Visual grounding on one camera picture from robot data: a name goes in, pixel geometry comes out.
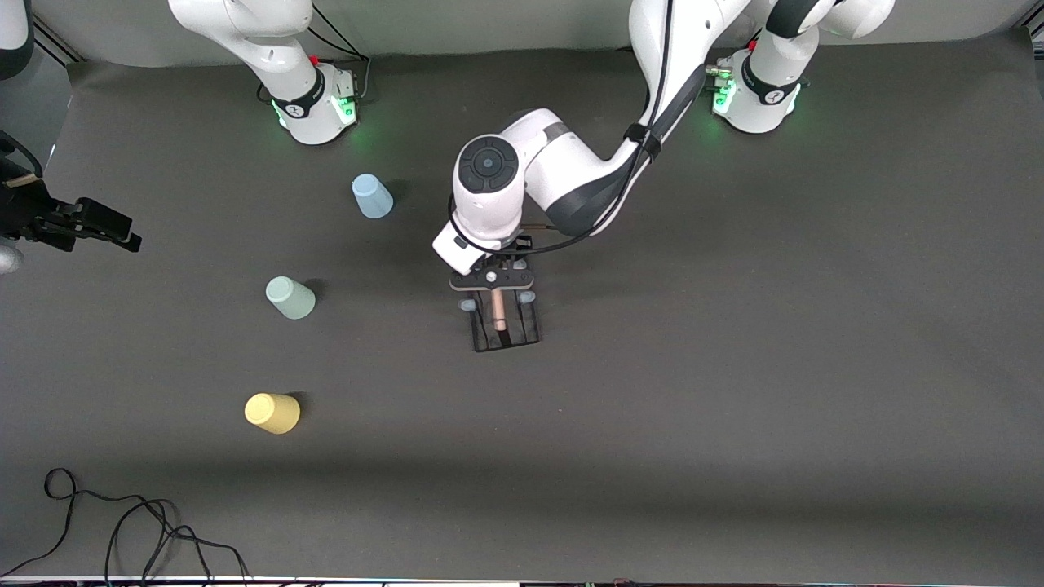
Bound thin black looped cable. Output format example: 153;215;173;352
0;467;107;578

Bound black right base cables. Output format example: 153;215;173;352
257;4;372;105

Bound yellow plastic cup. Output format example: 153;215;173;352
245;393;301;435

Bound light blue plastic cup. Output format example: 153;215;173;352
352;174;394;219

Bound pale green plastic cup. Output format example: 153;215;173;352
265;276;316;320

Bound dark grey table mat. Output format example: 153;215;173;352
0;33;1044;581

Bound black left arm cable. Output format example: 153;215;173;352
447;0;710;254

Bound black wire cup holder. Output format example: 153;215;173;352
458;289;544;354

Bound tangled black cable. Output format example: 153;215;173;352
102;496;250;585

